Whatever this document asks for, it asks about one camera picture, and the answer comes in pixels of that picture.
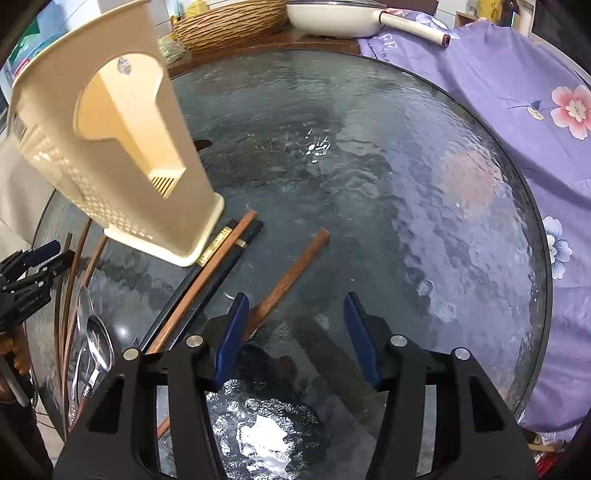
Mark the woven brown basin sink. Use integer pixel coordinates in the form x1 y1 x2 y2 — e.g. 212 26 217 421
172 1 287 53

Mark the purple floral cloth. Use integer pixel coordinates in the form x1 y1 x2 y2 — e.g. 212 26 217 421
359 20 590 438

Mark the left hand with gold nails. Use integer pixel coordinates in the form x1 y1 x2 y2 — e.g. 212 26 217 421
1 324 33 406

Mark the thin reddish wooden chopstick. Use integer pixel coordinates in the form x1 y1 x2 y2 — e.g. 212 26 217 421
58 218 107 440

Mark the beige plastic utensil holder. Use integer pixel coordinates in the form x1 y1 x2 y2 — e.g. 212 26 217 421
8 1 224 267

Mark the brown wooden chopstick long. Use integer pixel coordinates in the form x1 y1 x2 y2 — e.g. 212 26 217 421
146 210 257 354

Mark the black chopstick gold band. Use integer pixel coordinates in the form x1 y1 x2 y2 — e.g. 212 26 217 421
134 219 238 354

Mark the large steel spoon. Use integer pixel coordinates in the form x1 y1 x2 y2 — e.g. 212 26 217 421
69 314 114 427

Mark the white pan with lid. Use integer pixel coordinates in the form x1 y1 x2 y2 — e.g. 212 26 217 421
287 1 451 48

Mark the round glass table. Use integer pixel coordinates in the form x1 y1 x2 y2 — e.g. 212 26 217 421
35 50 552 479

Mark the clear plastic bag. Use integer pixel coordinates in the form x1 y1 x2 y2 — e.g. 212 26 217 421
158 33 186 65

